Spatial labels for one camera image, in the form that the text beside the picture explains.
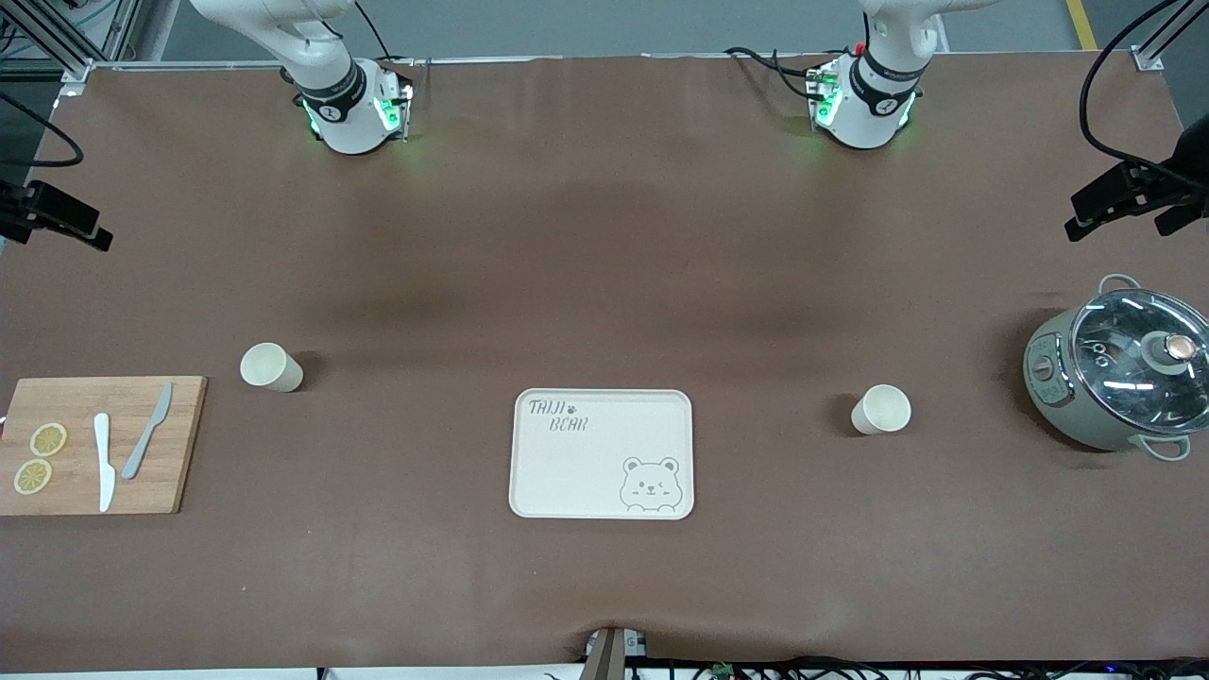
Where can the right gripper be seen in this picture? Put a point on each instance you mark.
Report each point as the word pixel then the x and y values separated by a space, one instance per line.
pixel 19 210

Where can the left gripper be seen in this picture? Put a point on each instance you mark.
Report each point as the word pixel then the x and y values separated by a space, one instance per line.
pixel 1179 168

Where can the white IKEA cup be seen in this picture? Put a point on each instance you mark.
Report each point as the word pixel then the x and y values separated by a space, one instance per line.
pixel 269 366
pixel 880 410

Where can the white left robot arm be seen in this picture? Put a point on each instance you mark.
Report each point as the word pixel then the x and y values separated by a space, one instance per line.
pixel 864 113

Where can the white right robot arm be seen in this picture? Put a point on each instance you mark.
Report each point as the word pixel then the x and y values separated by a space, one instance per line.
pixel 340 104

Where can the cream tray with bear print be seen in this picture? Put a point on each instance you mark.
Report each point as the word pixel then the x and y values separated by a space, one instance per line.
pixel 586 472

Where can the grey-green electric cooking pot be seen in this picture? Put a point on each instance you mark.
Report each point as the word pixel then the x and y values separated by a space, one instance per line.
pixel 1048 397

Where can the yellow lemon slice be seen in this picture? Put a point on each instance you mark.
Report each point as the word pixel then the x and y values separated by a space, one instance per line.
pixel 48 439
pixel 33 476

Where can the grey plastic knife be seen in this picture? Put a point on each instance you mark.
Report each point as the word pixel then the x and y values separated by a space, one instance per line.
pixel 146 434

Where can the white plastic knife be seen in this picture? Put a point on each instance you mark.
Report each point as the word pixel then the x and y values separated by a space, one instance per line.
pixel 103 453

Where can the wooden cutting board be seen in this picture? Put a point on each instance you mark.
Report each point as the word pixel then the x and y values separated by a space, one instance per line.
pixel 71 496

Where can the green terminal connector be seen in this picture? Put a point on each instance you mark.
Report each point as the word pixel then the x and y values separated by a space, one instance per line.
pixel 723 671

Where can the aluminium frame post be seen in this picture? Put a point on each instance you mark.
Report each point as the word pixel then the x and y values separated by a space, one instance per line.
pixel 76 71
pixel 1148 59

